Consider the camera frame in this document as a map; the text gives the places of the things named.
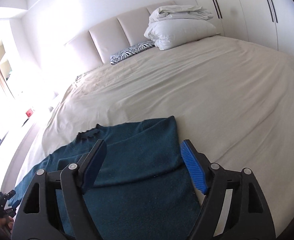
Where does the zebra print pillow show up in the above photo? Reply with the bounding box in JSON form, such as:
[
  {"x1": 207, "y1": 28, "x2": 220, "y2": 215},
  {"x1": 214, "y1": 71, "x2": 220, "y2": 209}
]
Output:
[{"x1": 110, "y1": 41, "x2": 155, "y2": 65}]

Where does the left human hand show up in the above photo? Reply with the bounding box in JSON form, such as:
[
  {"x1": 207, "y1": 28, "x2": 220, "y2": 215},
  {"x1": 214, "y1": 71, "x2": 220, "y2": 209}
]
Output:
[{"x1": 0, "y1": 216, "x2": 14, "y2": 231}]

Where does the white folded duvet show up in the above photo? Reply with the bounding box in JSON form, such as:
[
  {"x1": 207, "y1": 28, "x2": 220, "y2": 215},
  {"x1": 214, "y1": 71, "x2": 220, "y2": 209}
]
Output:
[{"x1": 144, "y1": 5, "x2": 218, "y2": 50}]

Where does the beige padded headboard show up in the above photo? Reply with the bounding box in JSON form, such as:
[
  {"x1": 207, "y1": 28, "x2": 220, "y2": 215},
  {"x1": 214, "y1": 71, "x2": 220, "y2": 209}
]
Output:
[{"x1": 65, "y1": 1, "x2": 176, "y2": 73}]

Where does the white wardrobe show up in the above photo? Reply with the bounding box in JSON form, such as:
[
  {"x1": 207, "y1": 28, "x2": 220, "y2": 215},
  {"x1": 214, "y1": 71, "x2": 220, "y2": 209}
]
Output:
[{"x1": 196, "y1": 0, "x2": 294, "y2": 56}]

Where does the beige bed sheet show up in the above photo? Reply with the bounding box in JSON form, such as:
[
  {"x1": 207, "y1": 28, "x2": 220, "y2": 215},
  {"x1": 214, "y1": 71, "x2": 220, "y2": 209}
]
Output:
[{"x1": 0, "y1": 35, "x2": 294, "y2": 238}]

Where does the dark teal knit sweater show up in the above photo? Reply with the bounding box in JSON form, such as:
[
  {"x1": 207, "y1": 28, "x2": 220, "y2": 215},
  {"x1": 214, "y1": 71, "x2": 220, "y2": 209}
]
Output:
[{"x1": 13, "y1": 116, "x2": 200, "y2": 239}]

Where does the red box on sill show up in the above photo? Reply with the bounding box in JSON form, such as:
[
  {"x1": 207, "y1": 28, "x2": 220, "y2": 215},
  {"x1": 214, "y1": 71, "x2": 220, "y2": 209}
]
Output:
[{"x1": 26, "y1": 109, "x2": 33, "y2": 118}]

